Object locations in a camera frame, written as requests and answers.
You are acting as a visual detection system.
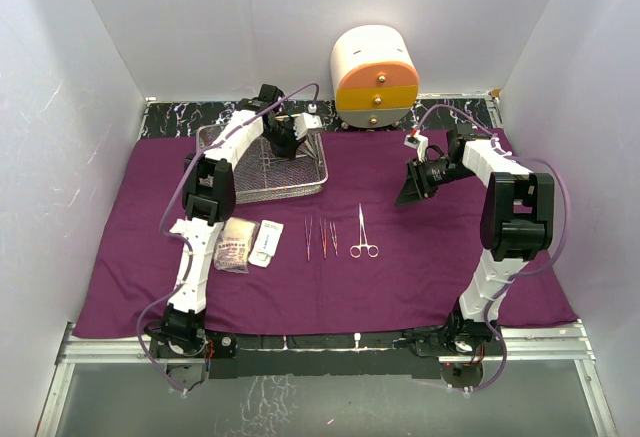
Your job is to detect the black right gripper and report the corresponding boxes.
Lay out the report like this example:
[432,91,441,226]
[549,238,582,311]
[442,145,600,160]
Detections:
[395,155,475,206]

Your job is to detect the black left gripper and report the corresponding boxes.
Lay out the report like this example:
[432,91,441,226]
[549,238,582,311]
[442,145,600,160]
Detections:
[262,119,305,161]

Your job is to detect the metal mesh instrument tray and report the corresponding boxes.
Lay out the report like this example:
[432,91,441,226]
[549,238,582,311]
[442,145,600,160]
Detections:
[196,123,330,205]

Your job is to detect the steel hemostat forceps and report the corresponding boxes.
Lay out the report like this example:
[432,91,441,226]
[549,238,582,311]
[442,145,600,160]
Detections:
[349,204,380,259]

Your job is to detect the small white blue packet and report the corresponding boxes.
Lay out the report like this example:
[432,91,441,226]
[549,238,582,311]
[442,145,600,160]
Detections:
[254,220,284,257]

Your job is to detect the ribbed grip steel tweezers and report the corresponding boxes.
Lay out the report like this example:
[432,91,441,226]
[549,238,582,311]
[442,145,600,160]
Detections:
[329,221,339,257]

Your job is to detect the straight steel tweezers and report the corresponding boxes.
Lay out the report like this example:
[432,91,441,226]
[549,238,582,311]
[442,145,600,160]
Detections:
[304,216,313,261]

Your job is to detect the curved tip steel tweezers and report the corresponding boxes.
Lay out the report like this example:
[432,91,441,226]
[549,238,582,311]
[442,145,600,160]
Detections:
[319,217,328,259]

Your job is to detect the white gauze pack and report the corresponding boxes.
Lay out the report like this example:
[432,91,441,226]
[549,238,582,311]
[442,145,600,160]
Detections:
[213,217,259,274]

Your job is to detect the small white green packet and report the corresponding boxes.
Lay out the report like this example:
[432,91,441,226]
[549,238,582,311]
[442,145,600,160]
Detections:
[248,248,274,268]

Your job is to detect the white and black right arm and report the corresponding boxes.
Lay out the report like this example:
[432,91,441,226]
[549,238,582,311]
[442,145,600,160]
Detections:
[396,124,555,355]

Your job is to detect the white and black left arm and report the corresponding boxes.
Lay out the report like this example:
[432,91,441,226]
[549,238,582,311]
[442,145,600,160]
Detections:
[147,84,306,356]

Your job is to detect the steel surgical forceps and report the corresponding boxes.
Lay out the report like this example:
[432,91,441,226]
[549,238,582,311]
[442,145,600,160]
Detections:
[298,132,324,162]

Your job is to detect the round three-drawer mini cabinet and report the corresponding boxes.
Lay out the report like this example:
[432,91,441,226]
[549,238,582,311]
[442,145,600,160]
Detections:
[330,25,420,130]

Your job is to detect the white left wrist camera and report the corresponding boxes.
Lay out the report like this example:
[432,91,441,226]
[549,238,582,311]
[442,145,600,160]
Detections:
[291,103,323,141]

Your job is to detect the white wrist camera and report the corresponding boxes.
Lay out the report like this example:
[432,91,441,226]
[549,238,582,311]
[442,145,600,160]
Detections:
[404,129,429,162]
[291,103,323,141]

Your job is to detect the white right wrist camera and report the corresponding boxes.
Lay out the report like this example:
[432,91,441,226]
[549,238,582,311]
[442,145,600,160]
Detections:
[404,129,429,162]

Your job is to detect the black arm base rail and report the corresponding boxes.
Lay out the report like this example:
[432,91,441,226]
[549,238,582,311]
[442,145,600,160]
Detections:
[144,328,502,385]

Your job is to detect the aluminium frame rail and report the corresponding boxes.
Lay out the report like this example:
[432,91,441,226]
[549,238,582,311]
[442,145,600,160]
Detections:
[37,322,616,436]

